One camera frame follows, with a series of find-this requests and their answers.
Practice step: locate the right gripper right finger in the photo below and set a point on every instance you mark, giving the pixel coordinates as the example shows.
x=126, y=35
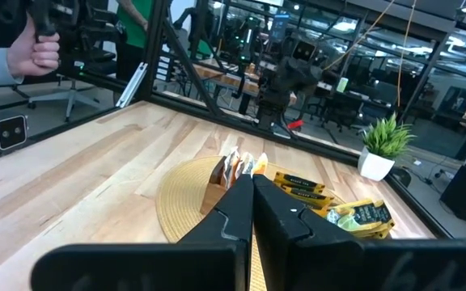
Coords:
x=289, y=242

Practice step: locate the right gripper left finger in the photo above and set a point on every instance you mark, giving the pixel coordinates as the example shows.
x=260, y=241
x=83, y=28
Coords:
x=233, y=218

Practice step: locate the brown wooden tea box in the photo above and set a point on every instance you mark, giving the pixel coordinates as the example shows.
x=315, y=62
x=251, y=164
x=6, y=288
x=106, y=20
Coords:
x=213, y=194

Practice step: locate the green yellow tea bag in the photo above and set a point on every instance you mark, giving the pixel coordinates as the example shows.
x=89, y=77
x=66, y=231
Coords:
x=362, y=218

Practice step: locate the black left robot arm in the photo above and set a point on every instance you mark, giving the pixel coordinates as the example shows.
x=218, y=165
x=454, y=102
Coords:
x=275, y=109

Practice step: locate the light green cup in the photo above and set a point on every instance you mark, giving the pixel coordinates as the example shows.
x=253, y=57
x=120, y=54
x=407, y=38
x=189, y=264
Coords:
x=342, y=85

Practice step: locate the small red clamp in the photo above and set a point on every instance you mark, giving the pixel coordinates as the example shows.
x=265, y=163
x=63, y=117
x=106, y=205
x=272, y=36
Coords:
x=296, y=124

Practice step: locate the round woven straw placemat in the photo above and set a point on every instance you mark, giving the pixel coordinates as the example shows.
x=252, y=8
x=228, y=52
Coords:
x=180, y=202

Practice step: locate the wooden top desk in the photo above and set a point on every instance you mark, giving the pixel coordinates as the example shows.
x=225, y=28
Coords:
x=225, y=78

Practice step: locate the dark blue office chair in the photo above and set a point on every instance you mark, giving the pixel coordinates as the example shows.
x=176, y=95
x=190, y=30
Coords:
x=378, y=101

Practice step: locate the green plant in white pot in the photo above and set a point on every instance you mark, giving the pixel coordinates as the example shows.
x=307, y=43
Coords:
x=382, y=145

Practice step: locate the white aluminium bar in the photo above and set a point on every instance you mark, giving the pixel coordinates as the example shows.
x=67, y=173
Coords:
x=132, y=85

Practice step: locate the person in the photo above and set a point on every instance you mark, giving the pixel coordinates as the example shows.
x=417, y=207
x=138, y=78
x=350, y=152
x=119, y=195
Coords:
x=136, y=24

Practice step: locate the black floor case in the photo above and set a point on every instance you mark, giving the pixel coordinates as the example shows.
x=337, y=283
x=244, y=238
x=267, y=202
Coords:
x=465, y=198

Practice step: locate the black white office chair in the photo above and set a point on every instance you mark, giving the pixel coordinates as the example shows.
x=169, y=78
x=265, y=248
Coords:
x=71, y=97

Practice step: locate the person's hand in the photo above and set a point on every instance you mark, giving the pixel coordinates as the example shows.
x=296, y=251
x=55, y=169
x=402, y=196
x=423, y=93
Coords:
x=35, y=52

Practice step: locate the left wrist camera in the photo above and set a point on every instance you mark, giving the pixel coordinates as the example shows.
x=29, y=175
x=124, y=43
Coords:
x=303, y=51

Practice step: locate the black table camera box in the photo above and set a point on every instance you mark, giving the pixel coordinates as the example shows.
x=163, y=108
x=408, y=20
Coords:
x=4, y=131

